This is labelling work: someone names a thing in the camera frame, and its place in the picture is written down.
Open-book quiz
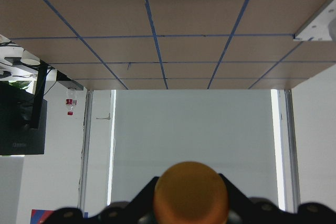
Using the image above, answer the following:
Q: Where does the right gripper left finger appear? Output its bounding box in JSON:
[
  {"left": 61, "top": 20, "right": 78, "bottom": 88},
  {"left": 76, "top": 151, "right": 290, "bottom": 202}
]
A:
[{"left": 47, "top": 177, "right": 159, "bottom": 223}]

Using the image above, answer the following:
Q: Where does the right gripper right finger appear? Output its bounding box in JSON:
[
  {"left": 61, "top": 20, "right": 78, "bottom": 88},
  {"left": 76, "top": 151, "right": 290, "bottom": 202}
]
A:
[{"left": 219, "top": 174, "right": 335, "bottom": 223}]

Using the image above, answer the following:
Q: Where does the yellow push button switch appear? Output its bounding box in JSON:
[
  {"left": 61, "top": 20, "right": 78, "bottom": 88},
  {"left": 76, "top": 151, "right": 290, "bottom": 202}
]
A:
[{"left": 153, "top": 162, "right": 229, "bottom": 223}]

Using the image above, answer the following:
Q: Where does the plastic water bottle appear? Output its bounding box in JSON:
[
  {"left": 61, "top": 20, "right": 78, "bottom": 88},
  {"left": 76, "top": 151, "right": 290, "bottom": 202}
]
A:
[{"left": 65, "top": 88, "right": 77, "bottom": 115}]

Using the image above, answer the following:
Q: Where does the black computer monitor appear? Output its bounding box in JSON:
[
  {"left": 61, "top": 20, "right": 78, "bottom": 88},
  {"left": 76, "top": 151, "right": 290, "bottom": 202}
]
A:
[{"left": 1, "top": 82, "right": 48, "bottom": 156}]

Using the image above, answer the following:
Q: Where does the brown paper table cover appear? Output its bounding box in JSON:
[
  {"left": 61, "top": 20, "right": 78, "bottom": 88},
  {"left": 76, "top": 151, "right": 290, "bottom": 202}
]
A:
[{"left": 1, "top": 0, "right": 335, "bottom": 90}]

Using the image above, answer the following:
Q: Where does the right aluminium frame leg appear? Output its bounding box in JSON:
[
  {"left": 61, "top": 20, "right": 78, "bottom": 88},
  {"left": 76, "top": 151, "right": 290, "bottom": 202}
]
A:
[{"left": 284, "top": 90, "right": 301, "bottom": 212}]

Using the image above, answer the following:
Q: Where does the aluminium frame leg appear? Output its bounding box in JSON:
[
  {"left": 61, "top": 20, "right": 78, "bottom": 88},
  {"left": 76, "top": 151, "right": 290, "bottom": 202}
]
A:
[
  {"left": 78, "top": 90, "right": 93, "bottom": 212},
  {"left": 284, "top": 90, "right": 301, "bottom": 212}
]

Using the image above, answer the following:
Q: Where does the left aluminium frame leg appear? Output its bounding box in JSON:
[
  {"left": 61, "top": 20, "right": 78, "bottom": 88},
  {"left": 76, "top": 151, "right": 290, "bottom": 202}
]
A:
[{"left": 78, "top": 90, "right": 93, "bottom": 212}]

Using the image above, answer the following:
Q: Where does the black camera stand base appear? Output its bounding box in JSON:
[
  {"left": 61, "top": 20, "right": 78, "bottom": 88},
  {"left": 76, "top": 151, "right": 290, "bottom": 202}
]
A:
[{"left": 56, "top": 70, "right": 83, "bottom": 91}]

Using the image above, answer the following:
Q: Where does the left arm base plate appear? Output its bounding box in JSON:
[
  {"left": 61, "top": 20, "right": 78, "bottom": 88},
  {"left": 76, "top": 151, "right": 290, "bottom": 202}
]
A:
[{"left": 293, "top": 0, "right": 335, "bottom": 42}]

